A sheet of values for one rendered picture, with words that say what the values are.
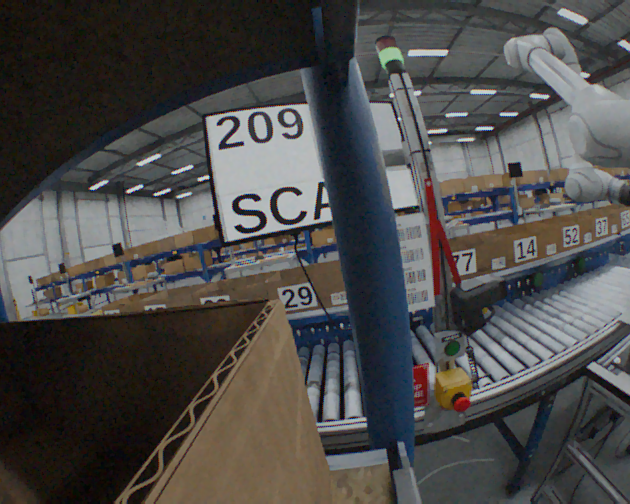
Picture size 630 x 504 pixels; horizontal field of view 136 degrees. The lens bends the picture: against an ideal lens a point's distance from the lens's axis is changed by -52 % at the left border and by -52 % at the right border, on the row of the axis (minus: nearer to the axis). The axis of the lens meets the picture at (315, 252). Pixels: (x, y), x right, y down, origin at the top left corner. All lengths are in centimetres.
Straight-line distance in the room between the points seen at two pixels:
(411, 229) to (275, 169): 30
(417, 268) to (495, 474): 122
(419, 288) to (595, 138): 53
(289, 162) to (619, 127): 74
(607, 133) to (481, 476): 140
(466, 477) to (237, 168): 154
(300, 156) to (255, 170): 10
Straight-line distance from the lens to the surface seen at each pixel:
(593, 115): 70
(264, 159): 57
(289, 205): 55
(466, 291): 54
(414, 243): 54
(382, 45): 66
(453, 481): 149
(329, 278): 114
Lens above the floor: 126
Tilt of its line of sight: 6 degrees down
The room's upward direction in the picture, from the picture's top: 11 degrees counter-clockwise
